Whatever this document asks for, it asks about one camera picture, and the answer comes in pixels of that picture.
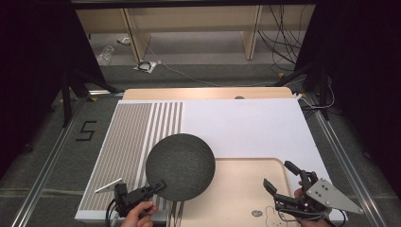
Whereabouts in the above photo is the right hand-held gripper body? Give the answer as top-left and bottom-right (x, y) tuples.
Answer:
(273, 170), (364, 222)

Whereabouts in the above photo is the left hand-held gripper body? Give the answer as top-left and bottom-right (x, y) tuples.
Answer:
(95, 178), (157, 218)

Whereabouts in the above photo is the dark grey round plate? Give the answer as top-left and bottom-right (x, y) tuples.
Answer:
(145, 132), (218, 202)

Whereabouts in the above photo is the beige tray with rabbit print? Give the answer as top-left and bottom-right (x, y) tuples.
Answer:
(166, 157), (301, 227)

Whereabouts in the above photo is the person's left hand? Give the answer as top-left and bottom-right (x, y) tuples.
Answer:
(120, 201), (159, 227)

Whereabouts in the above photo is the person's right hand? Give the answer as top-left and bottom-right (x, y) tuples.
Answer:
(294, 181), (333, 227)

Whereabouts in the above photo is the grey striped placemat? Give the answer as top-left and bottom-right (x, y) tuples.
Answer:
(78, 100), (184, 212)

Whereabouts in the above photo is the white board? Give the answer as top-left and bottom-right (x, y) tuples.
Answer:
(74, 97), (347, 222)

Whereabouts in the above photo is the black metal stand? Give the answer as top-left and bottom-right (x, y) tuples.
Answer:
(273, 60), (331, 121)
(61, 66), (126, 128)

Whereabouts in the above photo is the black curtain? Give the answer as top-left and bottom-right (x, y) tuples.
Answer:
(294, 0), (401, 198)
(0, 0), (108, 179)

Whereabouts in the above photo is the clear plastic bottle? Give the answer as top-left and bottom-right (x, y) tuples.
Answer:
(96, 44), (115, 66)

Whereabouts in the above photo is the light wooden shelf unit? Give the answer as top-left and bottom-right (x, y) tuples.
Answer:
(75, 4), (317, 62)

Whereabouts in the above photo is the right hand-held gripper cable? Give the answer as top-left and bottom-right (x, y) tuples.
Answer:
(321, 206), (348, 227)

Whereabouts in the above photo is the hand-held gripper cable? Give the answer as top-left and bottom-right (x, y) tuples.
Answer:
(105, 198), (123, 227)
(321, 206), (348, 227)

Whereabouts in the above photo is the left hand-held gripper cable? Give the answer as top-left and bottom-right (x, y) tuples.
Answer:
(105, 198), (123, 227)

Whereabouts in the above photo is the metal floor rail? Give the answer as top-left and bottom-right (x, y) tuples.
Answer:
(10, 97), (85, 227)
(305, 94), (390, 227)

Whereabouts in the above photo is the white cable beside table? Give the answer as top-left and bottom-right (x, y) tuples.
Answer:
(294, 84), (336, 111)

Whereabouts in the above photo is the thin white floor cable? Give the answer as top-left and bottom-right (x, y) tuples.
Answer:
(146, 44), (279, 88)

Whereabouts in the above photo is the white packet with black ring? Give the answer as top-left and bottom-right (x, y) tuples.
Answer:
(133, 60), (158, 75)

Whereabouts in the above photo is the bundle of black cables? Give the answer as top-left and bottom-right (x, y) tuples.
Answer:
(257, 4), (306, 73)

